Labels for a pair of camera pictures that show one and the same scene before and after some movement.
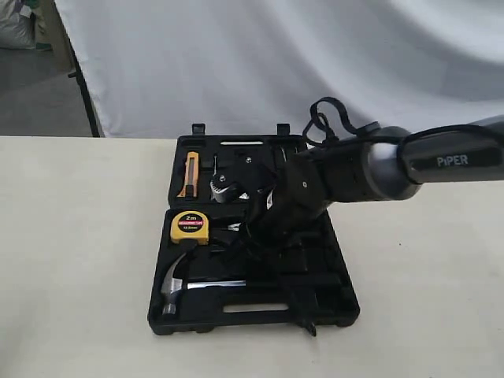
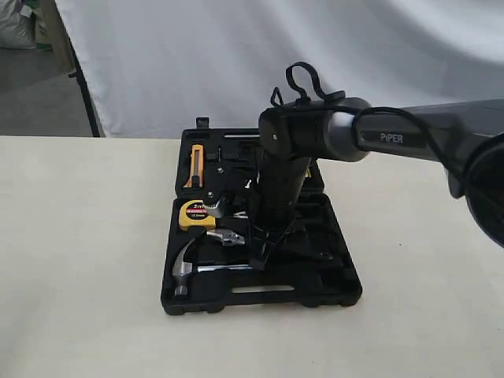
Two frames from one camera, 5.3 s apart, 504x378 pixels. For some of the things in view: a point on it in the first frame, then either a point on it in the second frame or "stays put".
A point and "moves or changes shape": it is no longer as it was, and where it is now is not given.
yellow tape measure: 190,225 → 194,214
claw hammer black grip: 172,287 → 183,271
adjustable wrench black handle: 303,305 → 319,256
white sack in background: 17,26 stays put
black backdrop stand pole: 79,75 stays put
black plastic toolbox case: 211,272 moves or changes shape
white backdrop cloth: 153,68 stays put
